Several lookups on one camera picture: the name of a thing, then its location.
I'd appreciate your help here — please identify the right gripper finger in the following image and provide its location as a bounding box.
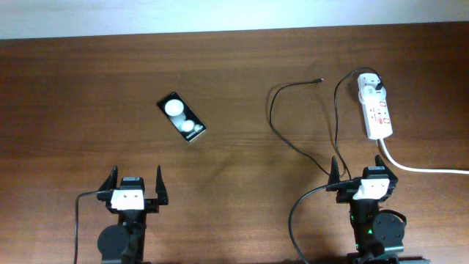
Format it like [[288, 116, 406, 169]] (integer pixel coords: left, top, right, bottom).
[[374, 155, 397, 181], [328, 156, 340, 185]]

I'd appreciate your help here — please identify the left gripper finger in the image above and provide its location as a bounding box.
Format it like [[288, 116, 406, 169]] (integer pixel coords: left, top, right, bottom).
[[155, 166, 169, 200], [98, 165, 118, 191]]

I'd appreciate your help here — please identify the black Samsung Galaxy smartphone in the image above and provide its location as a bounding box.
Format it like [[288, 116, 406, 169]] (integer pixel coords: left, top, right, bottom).
[[156, 92, 207, 142]]

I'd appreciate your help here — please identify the black USB charging cable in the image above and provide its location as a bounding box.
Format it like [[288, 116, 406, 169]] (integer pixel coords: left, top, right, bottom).
[[269, 67, 384, 180]]

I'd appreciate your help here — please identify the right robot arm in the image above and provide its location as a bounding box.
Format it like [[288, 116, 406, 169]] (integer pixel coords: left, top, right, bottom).
[[326, 155, 407, 263]]

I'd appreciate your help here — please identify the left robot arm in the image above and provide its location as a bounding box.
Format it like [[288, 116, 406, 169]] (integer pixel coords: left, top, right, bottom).
[[97, 166, 169, 263]]

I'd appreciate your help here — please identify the white charger adapter plug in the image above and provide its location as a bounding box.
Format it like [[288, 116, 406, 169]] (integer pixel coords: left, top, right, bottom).
[[358, 73, 386, 104]]

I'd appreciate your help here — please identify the white power strip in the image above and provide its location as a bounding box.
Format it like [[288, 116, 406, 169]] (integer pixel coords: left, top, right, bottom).
[[360, 98, 393, 140]]

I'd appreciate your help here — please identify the white power strip cord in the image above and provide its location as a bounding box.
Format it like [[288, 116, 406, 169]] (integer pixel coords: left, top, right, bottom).
[[377, 138, 469, 175]]

